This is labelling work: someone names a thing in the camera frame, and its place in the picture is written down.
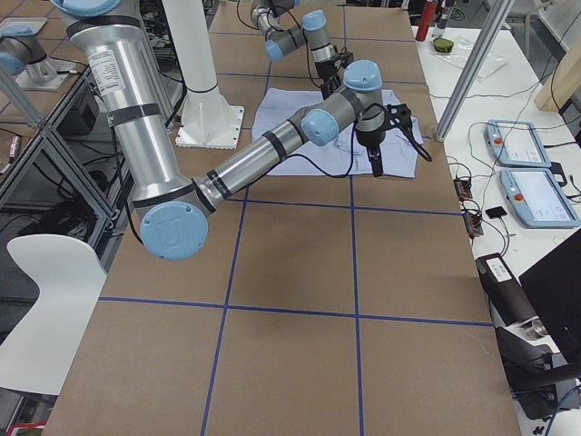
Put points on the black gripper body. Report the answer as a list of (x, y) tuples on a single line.
[(325, 71), (369, 139)]

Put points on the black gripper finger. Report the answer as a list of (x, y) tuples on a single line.
[(328, 88), (375, 159)]

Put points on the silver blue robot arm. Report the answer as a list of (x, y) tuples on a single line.
[(181, 179), (311, 31)]

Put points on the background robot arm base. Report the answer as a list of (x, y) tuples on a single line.
[(23, 56)]

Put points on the red bottle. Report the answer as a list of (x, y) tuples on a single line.
[(426, 18)]

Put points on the upper blue teach pendant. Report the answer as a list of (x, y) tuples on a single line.
[(516, 144)]

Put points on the blue teach pendant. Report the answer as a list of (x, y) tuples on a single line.
[(537, 199), (516, 144)]

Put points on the lower blue teach pendant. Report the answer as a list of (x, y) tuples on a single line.
[(537, 199)]

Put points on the black monitor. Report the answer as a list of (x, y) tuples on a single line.
[(552, 285)]

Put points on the white chair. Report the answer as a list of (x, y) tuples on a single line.
[(38, 353)]

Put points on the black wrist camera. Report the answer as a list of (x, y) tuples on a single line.
[(399, 115)]

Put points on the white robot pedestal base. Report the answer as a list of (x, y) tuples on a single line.
[(207, 120)]

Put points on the aluminium frame post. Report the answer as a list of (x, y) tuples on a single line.
[(486, 37)]

